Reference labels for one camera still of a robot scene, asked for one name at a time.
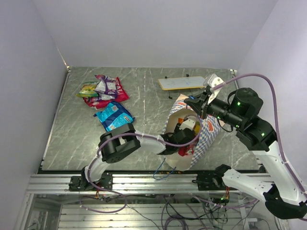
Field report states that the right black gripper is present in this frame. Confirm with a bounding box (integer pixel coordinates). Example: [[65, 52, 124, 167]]
[[184, 89, 244, 129]]

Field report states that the small red snack packet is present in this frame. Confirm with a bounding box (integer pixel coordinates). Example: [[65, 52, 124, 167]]
[[178, 145, 195, 157]]

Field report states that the blue checkered paper bag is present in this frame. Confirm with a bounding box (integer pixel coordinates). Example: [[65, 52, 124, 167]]
[[162, 94, 223, 171]]

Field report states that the blue snack packet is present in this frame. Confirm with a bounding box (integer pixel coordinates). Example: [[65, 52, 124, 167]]
[[94, 101, 135, 132]]

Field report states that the red Real chips bag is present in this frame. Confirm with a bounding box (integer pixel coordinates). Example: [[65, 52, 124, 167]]
[[83, 75, 129, 110]]

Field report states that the purple snack packet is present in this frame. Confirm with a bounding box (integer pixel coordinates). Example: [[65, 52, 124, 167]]
[[89, 93, 116, 103], [94, 75, 118, 95]]

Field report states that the green Fox's candy bag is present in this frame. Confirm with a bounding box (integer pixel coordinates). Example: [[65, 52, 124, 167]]
[[76, 81, 99, 98]]

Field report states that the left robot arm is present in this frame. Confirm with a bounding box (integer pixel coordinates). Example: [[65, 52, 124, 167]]
[[69, 123, 199, 192]]

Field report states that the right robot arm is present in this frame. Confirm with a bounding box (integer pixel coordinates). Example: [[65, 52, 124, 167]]
[[184, 88, 307, 219]]

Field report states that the small yellow-framed whiteboard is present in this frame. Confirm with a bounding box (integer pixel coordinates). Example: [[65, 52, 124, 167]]
[[158, 75, 205, 99]]

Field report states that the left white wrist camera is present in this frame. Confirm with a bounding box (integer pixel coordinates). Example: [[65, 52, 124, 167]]
[[179, 118, 197, 131]]

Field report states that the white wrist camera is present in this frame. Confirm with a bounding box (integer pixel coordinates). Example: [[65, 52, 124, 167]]
[[202, 73, 223, 105], [179, 118, 197, 131]]

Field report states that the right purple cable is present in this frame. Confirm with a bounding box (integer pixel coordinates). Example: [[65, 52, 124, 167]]
[[212, 73, 307, 195]]

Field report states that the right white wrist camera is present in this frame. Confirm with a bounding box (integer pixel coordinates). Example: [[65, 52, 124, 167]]
[[202, 73, 223, 105]]

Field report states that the aluminium frame rail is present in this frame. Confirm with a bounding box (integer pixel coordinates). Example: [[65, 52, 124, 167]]
[[26, 172, 267, 195]]

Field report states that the cable bundle under table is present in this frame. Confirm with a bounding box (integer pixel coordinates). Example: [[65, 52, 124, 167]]
[[79, 184, 255, 230]]

